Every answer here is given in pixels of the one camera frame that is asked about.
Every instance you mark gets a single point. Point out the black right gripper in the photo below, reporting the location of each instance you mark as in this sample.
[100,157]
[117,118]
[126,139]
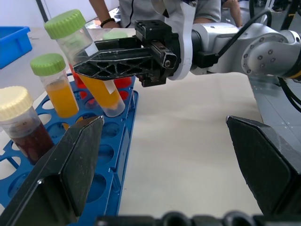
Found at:
[162,54]

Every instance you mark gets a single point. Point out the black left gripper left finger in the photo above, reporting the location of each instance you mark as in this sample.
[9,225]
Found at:
[58,169]

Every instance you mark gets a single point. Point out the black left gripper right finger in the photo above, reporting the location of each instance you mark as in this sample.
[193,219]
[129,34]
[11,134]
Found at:
[268,164]

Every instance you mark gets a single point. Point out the green-capped tube with paper label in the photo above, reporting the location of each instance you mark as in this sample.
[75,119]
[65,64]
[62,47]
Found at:
[68,26]

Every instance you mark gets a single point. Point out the blue test tube rack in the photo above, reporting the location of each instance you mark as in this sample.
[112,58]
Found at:
[117,141]

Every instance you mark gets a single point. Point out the green-capped tube red liquid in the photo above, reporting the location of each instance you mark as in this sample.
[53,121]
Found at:
[122,82]

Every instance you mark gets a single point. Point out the cream-capped tube dark red liquid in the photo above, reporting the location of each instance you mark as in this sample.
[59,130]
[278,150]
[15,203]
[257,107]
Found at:
[28,139]

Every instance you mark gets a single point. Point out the tube with red liquid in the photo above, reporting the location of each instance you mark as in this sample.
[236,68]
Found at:
[78,81]

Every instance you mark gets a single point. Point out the green-capped tube orange liquid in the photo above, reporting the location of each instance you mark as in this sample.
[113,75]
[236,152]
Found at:
[62,99]

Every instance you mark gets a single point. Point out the person in grey shirt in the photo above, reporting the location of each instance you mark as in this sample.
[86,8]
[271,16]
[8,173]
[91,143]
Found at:
[209,9]

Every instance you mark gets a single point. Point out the blue plastic bin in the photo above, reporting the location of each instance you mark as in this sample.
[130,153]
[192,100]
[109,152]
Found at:
[14,44]

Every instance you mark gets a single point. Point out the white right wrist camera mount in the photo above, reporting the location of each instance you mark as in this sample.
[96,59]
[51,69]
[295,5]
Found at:
[185,28]

